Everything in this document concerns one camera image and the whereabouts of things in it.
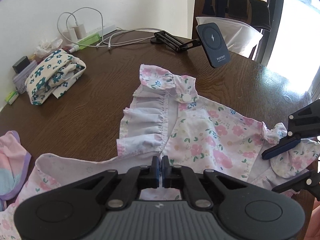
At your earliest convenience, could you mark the black wireless charger pad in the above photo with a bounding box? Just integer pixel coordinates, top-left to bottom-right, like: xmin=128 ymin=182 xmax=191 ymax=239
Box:
xmin=196 ymin=22 xmax=232 ymax=68

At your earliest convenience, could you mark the pink floral dress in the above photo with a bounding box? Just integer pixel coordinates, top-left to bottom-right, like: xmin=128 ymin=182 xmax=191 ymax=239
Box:
xmin=0 ymin=64 xmax=319 ymax=240

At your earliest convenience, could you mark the grey tin with black box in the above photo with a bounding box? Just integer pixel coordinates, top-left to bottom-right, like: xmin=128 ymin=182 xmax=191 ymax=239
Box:
xmin=12 ymin=60 xmax=38 ymax=94

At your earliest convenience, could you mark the small black box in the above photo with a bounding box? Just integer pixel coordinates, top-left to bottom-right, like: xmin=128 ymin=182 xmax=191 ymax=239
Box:
xmin=12 ymin=57 xmax=30 ymax=73

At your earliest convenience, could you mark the white plastic bag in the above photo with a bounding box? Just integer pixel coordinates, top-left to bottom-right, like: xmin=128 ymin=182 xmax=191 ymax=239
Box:
xmin=196 ymin=16 xmax=264 ymax=55

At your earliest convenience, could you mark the white power strip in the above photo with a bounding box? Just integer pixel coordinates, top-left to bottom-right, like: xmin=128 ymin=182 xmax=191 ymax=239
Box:
xmin=75 ymin=24 xmax=117 ymax=42

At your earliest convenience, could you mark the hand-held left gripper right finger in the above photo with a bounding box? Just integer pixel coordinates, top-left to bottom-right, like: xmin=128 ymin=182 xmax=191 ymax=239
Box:
xmin=161 ymin=156 xmax=260 ymax=210

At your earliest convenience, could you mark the green flat packet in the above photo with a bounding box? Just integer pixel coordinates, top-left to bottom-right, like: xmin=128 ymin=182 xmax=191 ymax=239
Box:
xmin=5 ymin=91 xmax=19 ymax=105

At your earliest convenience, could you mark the white blue-floral folded cloth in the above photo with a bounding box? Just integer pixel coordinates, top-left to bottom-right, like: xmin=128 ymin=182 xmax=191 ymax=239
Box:
xmin=24 ymin=49 xmax=87 ymax=105

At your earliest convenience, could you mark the light green box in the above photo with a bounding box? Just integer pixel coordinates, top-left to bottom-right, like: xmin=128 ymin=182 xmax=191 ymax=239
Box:
xmin=76 ymin=34 xmax=100 ymax=48

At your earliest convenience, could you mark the pastel towel with purple trim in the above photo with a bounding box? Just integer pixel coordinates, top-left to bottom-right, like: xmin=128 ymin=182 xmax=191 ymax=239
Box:
xmin=0 ymin=130 xmax=32 ymax=204

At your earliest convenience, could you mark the dark door frame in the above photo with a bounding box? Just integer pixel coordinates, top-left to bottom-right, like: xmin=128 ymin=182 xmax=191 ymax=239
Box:
xmin=257 ymin=0 xmax=287 ymax=65

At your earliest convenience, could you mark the brown wooden chair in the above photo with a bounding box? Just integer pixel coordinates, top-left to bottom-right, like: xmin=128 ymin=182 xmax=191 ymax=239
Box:
xmin=191 ymin=0 xmax=272 ymax=60

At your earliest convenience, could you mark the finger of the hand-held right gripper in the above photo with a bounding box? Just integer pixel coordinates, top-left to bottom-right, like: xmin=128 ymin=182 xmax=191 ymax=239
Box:
xmin=262 ymin=99 xmax=320 ymax=160
xmin=271 ymin=169 xmax=320 ymax=202

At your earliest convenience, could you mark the white charging cable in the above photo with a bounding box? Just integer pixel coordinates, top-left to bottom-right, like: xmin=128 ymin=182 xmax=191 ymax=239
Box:
xmin=67 ymin=7 xmax=163 ymax=52
xmin=57 ymin=12 xmax=75 ymax=42

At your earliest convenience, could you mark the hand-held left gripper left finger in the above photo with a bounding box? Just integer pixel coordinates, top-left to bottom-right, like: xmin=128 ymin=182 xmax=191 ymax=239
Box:
xmin=60 ymin=156 xmax=160 ymax=210

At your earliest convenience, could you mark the person's right forearm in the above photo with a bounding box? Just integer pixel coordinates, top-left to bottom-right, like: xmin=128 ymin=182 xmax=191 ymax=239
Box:
xmin=306 ymin=196 xmax=320 ymax=240

